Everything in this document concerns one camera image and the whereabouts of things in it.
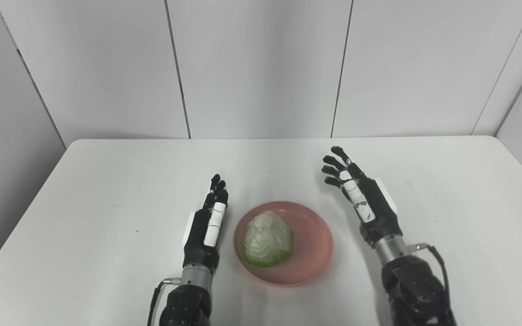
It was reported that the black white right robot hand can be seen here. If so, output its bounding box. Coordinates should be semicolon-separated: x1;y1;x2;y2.
322;146;403;249

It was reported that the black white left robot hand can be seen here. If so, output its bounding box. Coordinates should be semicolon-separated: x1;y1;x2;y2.
182;174;229;274

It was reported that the green white cabbage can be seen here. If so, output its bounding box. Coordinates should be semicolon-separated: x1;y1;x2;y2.
242;211;295;268

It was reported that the pink round plate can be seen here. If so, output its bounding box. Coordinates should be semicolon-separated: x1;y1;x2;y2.
233;201;334;287

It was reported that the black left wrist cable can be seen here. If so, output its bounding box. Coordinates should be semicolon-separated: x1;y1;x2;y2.
147;278;181;326

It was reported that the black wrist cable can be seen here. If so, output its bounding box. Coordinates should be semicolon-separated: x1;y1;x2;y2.
147;278;181;326
408;243;452;313

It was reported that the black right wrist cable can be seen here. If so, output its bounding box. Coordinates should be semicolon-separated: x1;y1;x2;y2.
408;243;452;313

